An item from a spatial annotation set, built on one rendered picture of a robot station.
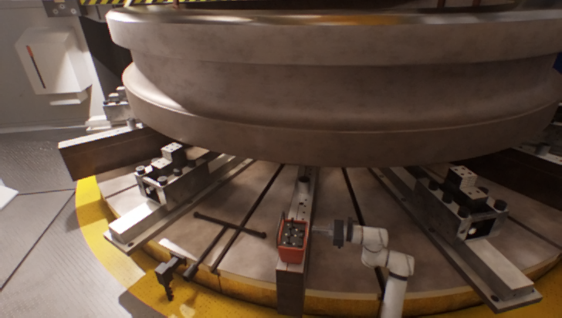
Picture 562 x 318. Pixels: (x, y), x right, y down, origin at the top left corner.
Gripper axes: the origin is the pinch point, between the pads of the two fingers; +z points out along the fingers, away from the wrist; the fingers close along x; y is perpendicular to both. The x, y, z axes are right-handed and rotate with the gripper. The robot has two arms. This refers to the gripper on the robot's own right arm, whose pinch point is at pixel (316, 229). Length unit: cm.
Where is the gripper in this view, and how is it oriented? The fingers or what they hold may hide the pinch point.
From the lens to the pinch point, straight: 148.2
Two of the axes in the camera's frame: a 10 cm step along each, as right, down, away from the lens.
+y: 0.2, 8.8, 4.7
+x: 1.8, -4.7, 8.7
